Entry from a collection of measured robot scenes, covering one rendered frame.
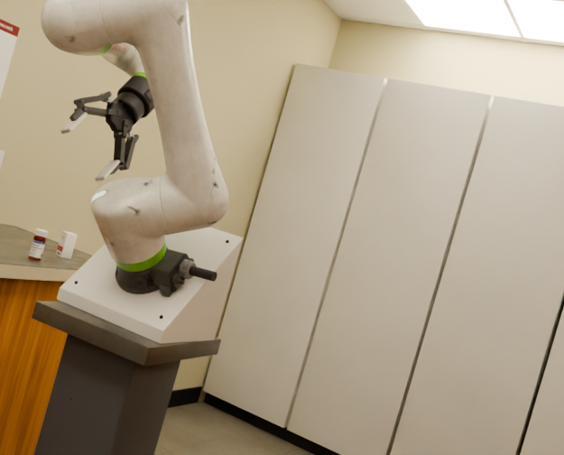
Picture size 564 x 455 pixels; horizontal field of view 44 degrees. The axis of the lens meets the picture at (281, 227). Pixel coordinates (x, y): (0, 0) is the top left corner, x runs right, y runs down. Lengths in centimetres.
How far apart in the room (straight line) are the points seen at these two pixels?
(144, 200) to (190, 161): 13
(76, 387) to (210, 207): 53
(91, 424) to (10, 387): 65
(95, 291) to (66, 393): 24
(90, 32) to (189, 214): 41
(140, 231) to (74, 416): 46
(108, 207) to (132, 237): 9
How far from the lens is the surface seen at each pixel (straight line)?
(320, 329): 405
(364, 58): 473
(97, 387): 165
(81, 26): 142
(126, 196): 150
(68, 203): 316
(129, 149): 173
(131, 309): 161
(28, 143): 296
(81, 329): 159
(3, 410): 230
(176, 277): 159
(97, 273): 173
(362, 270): 396
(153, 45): 141
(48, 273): 217
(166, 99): 143
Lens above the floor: 129
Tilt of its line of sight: 1 degrees down
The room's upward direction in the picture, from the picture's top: 16 degrees clockwise
